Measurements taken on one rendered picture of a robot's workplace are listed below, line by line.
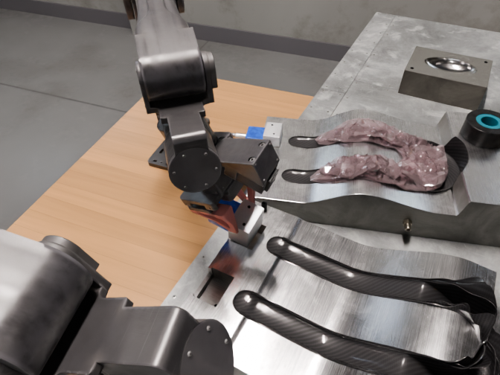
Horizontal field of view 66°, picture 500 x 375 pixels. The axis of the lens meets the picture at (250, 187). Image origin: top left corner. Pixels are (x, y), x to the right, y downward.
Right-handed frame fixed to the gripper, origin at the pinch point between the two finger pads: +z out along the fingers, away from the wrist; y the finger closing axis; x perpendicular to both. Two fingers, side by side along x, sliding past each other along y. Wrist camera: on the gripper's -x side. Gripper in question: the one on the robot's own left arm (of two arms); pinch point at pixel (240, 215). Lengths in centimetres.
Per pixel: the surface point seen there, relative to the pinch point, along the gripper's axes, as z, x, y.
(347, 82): 20, 11, 64
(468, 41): 35, -11, 105
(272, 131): 5.8, 10.9, 26.2
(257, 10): 50, 142, 205
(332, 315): 10.3, -15.2, -6.5
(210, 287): 5.5, 2.3, -10.5
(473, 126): 14.0, -24.7, 38.2
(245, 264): 4.8, -1.8, -5.4
